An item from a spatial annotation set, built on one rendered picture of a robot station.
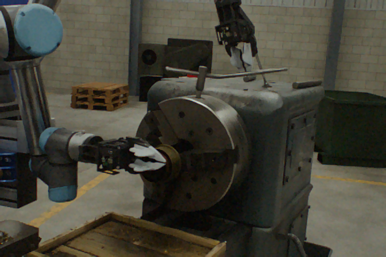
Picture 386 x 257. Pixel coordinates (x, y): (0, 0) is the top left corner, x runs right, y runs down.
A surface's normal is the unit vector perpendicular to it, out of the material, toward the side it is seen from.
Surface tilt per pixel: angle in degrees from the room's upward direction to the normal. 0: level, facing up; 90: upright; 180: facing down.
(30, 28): 89
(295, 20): 90
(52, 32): 89
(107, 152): 90
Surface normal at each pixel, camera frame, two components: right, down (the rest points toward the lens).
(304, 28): -0.19, 0.17
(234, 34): -0.47, 0.14
